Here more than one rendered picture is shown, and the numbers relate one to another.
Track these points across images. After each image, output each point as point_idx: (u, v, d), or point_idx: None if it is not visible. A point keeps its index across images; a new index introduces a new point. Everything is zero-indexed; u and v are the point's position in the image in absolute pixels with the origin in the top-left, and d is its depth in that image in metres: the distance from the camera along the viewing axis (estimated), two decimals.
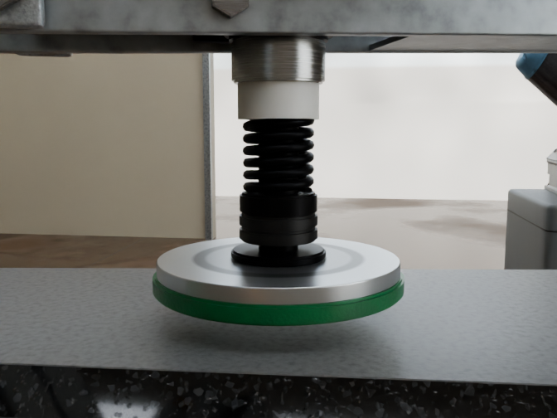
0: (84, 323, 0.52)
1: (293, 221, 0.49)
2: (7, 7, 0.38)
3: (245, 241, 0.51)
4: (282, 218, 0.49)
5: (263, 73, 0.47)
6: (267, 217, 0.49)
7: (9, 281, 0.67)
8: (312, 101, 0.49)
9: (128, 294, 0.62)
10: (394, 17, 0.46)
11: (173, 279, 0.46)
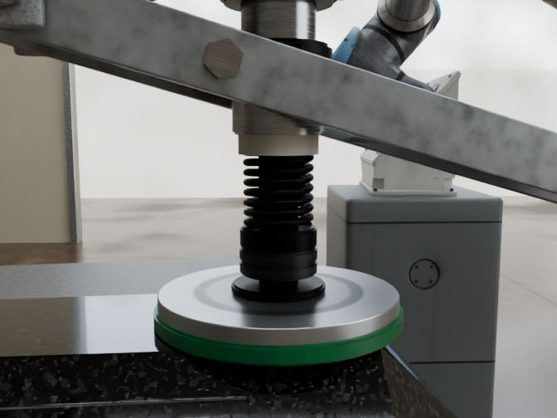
0: None
1: (293, 257, 0.50)
2: (7, 7, 0.38)
3: (245, 275, 0.52)
4: (282, 254, 0.50)
5: (263, 128, 0.48)
6: (267, 253, 0.50)
7: None
8: (312, 138, 0.50)
9: None
10: (375, 123, 0.47)
11: (196, 274, 0.60)
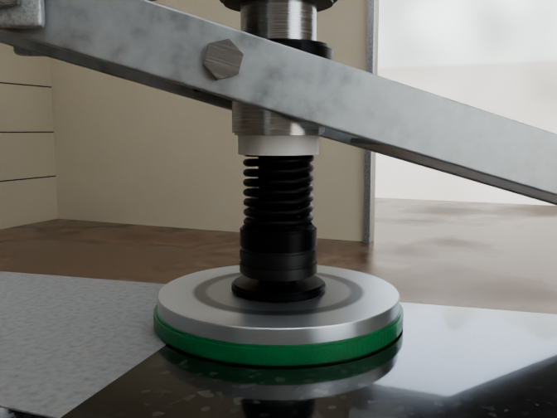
0: (212, 372, 0.42)
1: (293, 257, 0.50)
2: (7, 7, 0.38)
3: (245, 275, 0.52)
4: (282, 254, 0.50)
5: (263, 128, 0.48)
6: (267, 253, 0.50)
7: (143, 301, 0.59)
8: (312, 138, 0.50)
9: None
10: (375, 124, 0.47)
11: (196, 323, 0.45)
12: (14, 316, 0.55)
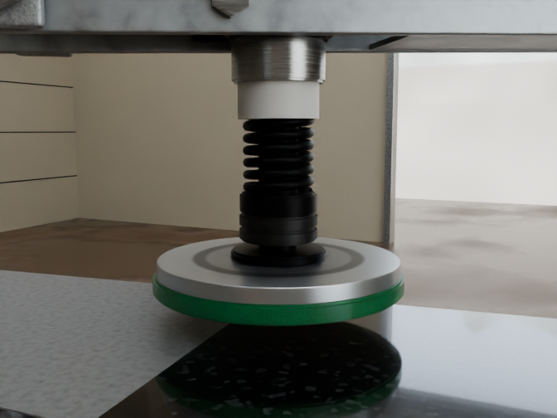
0: (240, 380, 0.41)
1: (293, 221, 0.49)
2: (7, 7, 0.38)
3: (245, 241, 0.51)
4: (282, 218, 0.49)
5: (263, 73, 0.47)
6: (267, 217, 0.49)
7: None
8: (312, 101, 0.49)
9: (297, 335, 0.49)
10: (394, 17, 0.46)
11: (347, 287, 0.44)
12: (38, 318, 0.54)
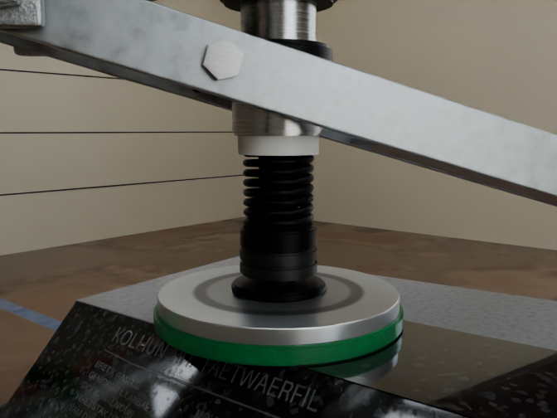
0: None
1: (293, 257, 0.50)
2: (7, 7, 0.38)
3: (245, 275, 0.52)
4: (282, 254, 0.50)
5: (263, 129, 0.48)
6: (267, 253, 0.50)
7: None
8: (312, 138, 0.50)
9: None
10: (374, 125, 0.47)
11: (231, 268, 0.63)
12: (433, 326, 0.52)
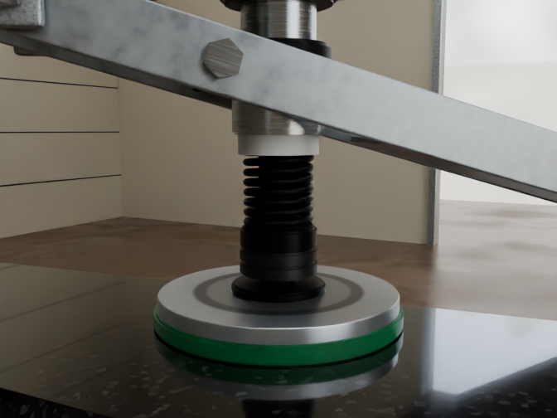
0: (342, 392, 0.39)
1: (293, 257, 0.50)
2: (7, 7, 0.38)
3: (245, 275, 0.52)
4: (282, 254, 0.50)
5: (263, 128, 0.48)
6: (267, 253, 0.50)
7: None
8: (312, 138, 0.50)
9: (391, 345, 0.47)
10: (375, 123, 0.47)
11: (361, 274, 0.60)
12: (120, 321, 0.53)
